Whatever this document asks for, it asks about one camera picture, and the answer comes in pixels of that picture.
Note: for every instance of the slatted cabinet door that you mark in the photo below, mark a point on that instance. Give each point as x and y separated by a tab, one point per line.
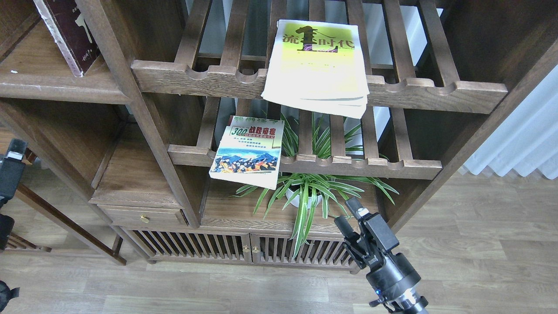
318	252
198	246

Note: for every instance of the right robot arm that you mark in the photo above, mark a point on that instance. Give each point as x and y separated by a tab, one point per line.
373	250

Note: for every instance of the yellow green cover book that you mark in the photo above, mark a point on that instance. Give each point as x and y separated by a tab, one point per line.
318	66

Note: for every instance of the wooden drawer with brass knob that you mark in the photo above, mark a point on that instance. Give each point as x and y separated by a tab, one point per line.
128	216

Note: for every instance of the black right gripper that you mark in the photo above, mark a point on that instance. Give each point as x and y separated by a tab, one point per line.
394	280

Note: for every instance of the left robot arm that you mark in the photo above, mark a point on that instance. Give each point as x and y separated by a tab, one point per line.
6	294

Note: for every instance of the dark wooden bookshelf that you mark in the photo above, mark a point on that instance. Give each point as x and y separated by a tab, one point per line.
140	128

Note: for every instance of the maroon hardcover book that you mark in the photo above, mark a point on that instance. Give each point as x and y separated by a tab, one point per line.
70	32

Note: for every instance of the green spider plant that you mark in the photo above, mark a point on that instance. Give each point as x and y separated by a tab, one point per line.
312	189

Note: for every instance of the left slatted cabinet door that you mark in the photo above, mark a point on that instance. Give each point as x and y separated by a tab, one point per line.
198	246

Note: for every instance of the colorful illustrated paperback book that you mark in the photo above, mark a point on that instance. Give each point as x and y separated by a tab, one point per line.
249	152

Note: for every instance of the white pleated curtain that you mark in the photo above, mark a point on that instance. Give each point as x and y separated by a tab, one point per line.
527	140

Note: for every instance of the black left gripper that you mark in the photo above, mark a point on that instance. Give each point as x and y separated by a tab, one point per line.
12	167

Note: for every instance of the right slatted cabinet door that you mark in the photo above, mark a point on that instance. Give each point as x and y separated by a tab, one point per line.
318	252

